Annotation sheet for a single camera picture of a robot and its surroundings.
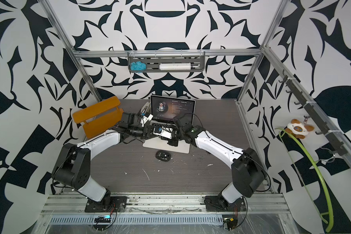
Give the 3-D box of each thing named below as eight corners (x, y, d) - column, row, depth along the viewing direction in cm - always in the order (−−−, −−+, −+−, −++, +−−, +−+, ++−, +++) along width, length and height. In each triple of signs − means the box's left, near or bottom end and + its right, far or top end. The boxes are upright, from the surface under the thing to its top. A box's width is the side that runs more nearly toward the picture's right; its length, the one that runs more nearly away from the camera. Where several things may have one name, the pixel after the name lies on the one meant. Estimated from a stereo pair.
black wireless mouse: (154, 157, 91) (154, 156, 90) (159, 149, 95) (158, 147, 93) (167, 163, 89) (167, 161, 87) (171, 154, 93) (171, 153, 91)
